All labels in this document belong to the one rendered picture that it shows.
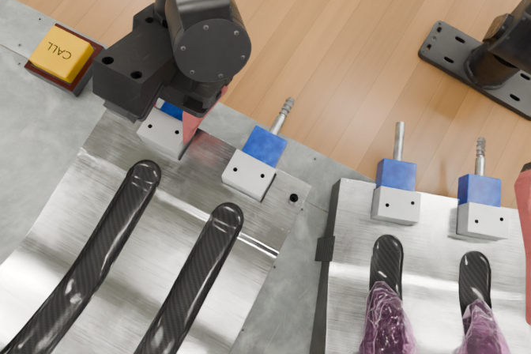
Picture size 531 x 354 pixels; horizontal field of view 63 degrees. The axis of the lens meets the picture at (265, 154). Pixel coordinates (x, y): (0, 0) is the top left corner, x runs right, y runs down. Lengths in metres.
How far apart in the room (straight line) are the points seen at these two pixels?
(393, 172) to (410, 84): 0.18
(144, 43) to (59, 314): 0.30
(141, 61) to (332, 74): 0.37
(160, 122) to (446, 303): 0.39
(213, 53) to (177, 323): 0.31
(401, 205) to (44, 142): 0.48
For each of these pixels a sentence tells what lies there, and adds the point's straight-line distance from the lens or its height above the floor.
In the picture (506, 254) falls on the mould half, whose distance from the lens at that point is 0.63.
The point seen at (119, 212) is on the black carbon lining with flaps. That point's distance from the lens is 0.53.
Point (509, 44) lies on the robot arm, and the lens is 0.62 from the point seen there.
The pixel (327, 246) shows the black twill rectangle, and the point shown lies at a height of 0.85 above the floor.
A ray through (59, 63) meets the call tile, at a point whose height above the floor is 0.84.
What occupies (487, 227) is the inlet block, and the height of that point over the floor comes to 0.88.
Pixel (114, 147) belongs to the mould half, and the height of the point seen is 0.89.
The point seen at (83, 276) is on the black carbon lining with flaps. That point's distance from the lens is 0.54.
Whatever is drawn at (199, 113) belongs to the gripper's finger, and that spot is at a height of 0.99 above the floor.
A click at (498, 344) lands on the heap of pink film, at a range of 0.57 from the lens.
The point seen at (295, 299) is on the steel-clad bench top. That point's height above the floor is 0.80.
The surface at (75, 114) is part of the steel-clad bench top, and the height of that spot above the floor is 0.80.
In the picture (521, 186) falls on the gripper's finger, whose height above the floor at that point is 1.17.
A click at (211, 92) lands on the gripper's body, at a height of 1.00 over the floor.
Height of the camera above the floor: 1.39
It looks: 75 degrees down
